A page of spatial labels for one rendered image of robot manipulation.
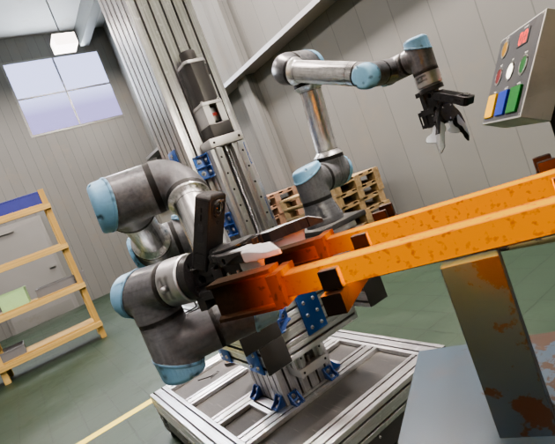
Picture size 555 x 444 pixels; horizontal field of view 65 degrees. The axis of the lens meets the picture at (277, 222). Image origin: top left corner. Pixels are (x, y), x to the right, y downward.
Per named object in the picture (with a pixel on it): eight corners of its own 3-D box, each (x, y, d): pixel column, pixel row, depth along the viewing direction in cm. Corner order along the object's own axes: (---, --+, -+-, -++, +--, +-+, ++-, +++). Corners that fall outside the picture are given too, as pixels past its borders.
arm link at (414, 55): (408, 44, 138) (432, 31, 131) (419, 77, 139) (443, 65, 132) (395, 46, 133) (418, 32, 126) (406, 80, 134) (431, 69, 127)
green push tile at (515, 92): (514, 111, 120) (520, 83, 119) (504, 113, 127) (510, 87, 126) (520, 112, 120) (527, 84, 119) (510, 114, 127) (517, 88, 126)
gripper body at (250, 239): (283, 280, 64) (219, 297, 69) (262, 225, 63) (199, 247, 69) (260, 301, 57) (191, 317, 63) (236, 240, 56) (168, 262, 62)
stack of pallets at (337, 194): (403, 229, 492) (380, 165, 485) (356, 255, 453) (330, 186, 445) (341, 237, 585) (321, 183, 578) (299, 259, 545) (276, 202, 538)
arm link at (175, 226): (223, 242, 135) (206, 202, 134) (181, 259, 132) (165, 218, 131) (218, 240, 147) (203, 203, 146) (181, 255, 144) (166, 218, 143)
